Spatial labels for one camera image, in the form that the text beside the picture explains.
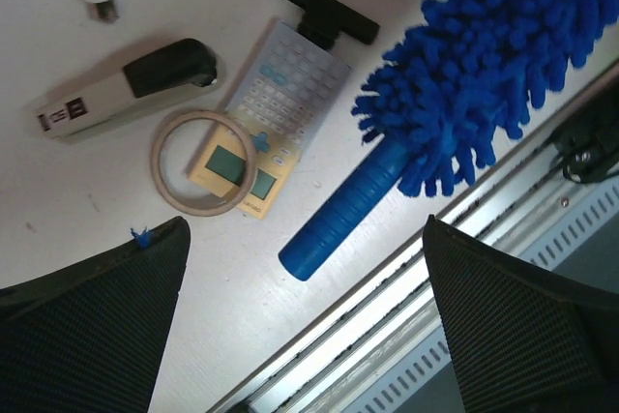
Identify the blue microfiber duster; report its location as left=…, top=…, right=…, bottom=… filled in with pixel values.
left=279, top=0, right=618, bottom=281

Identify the grey black stapler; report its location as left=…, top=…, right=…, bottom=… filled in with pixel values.
left=32, top=38, right=225, bottom=139

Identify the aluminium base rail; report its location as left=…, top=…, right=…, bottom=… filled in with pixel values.
left=207, top=59, right=619, bottom=413

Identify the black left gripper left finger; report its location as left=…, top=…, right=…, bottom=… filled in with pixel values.
left=1, top=217, right=191, bottom=412

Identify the yellow blue calculator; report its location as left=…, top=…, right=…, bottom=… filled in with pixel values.
left=222, top=17, right=352, bottom=221

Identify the tape roll ring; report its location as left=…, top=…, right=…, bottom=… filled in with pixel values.
left=149, top=108, right=259, bottom=218

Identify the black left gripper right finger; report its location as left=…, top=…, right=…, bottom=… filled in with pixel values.
left=422, top=217, right=618, bottom=412

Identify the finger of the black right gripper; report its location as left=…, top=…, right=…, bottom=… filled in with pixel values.
left=287, top=0, right=380, bottom=51

